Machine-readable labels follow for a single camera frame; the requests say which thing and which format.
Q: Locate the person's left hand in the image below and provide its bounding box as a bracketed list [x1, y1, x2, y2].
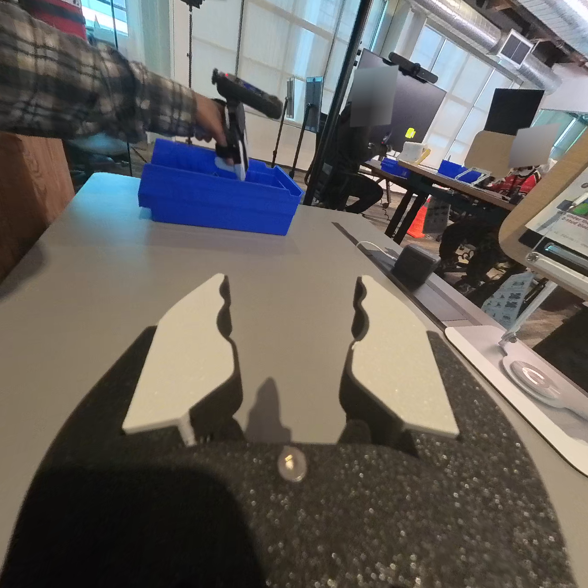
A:
[192, 92, 228, 146]

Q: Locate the small printed card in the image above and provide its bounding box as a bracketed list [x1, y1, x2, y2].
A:
[482, 272, 534, 325]

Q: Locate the printed instruction sheet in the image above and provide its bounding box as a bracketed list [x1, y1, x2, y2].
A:
[525, 181, 588, 236]

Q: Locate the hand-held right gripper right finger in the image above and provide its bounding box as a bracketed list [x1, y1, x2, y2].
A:
[340, 276, 460, 439]

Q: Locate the wooden document board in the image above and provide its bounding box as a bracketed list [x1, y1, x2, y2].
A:
[463, 130, 518, 181]

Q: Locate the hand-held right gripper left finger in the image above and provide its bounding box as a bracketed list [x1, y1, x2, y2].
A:
[122, 273, 244, 447]

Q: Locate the wooden pillar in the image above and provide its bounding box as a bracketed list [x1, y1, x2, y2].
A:
[0, 131, 76, 282]

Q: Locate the black power adapter cube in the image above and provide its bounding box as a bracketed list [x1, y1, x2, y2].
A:
[391, 243, 442, 288]

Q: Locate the blue plastic bin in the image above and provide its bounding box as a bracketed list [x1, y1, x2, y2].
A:
[138, 138, 304, 237]

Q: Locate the red fire extinguisher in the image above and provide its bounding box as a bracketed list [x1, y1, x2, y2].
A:
[23, 0, 88, 40]

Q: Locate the white charger cable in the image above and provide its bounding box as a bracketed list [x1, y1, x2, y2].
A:
[357, 241, 401, 259]

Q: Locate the orange traffic cone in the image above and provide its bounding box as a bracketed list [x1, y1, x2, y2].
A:
[407, 197, 431, 239]

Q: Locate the white document stand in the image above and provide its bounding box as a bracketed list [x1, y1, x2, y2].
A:
[445, 147, 588, 477]

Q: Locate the wooden desk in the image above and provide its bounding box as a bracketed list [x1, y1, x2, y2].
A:
[363, 158, 517, 245]

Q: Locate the black webcam bar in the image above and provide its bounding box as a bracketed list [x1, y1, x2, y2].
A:
[388, 51, 438, 84]

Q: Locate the dark monitor screen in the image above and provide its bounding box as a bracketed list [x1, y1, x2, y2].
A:
[484, 88, 545, 137]
[356, 48, 447, 149]

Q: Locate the person's left forearm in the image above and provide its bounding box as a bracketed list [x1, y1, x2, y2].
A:
[0, 0, 199, 144]

